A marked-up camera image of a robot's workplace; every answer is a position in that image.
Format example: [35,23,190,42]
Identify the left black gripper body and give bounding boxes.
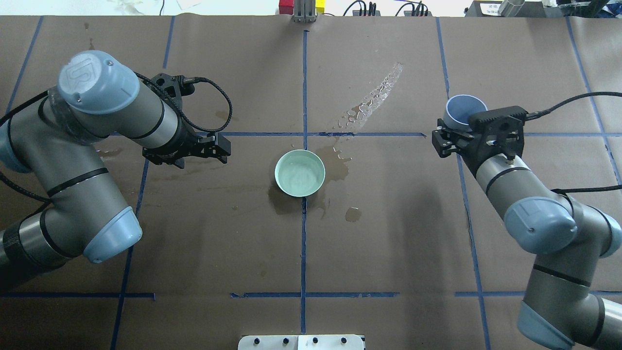
[142,73,200,169]

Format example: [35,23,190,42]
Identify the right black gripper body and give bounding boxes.
[457,106,527,176]

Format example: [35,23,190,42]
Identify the blue-grey plastic cup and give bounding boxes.
[442,94,488,131]

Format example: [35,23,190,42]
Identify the light green bowl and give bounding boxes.
[274,149,326,197]

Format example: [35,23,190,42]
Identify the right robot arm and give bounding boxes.
[432,100,622,350]

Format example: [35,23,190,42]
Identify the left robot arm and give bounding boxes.
[1,50,231,293]

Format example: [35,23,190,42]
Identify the shiny metal cylinder cup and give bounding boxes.
[498,0,525,18]

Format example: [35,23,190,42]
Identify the red blue yellow blocks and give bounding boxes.
[276,0,327,16]

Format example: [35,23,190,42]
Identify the black power strip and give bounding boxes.
[343,0,432,17]

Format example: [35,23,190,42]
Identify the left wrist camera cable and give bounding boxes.
[134,73,233,134]

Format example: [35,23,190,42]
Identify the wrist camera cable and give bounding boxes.
[134,73,233,134]
[527,91,622,120]

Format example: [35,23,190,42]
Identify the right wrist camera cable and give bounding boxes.
[527,91,622,120]

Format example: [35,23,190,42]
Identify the aluminium frame post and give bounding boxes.
[292,0,317,23]

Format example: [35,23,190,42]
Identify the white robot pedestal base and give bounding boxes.
[237,334,366,350]

